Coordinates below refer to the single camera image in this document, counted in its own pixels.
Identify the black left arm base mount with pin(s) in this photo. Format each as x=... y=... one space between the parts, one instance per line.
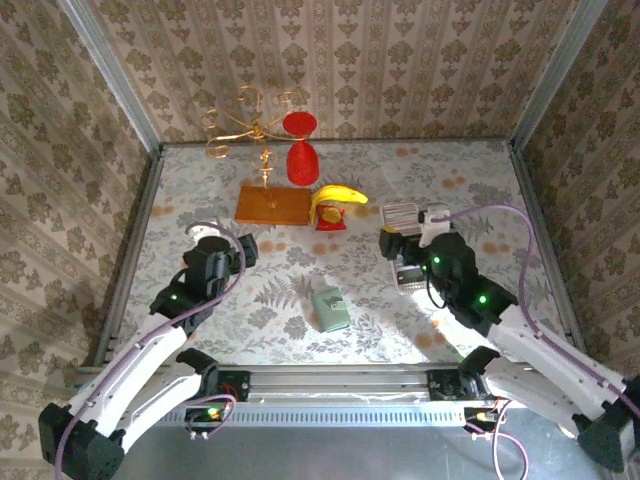
x=235 y=387

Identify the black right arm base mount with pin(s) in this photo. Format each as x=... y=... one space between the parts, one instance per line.
x=442 y=385

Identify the red snack bag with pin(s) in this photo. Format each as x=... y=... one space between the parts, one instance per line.
x=330 y=217

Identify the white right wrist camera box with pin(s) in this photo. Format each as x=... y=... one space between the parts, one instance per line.
x=432 y=220

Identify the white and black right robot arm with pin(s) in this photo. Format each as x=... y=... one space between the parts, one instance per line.
x=540 y=360

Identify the red hourglass goblet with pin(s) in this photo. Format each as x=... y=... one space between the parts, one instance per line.
x=301 y=167

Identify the white tray of striped cards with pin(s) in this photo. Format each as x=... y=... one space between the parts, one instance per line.
x=400 y=215

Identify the floral patterned tablecloth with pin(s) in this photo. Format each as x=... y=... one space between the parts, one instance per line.
x=450 y=165

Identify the aluminium frame post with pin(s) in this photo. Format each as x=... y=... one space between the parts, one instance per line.
x=555 y=75
x=115 y=80

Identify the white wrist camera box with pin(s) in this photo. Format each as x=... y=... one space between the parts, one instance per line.
x=432 y=220
x=205 y=231

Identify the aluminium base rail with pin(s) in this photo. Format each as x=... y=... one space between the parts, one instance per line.
x=340 y=382

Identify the yellow banana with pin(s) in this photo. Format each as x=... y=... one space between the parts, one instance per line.
x=340 y=193

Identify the aluminium table side rail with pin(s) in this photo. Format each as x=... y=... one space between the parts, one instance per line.
x=147 y=200
x=525 y=190

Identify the pale green card holder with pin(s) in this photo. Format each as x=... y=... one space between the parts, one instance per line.
x=330 y=310

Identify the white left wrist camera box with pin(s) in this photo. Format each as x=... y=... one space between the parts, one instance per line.
x=205 y=231

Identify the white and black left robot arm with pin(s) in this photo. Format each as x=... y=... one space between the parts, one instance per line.
x=125 y=370

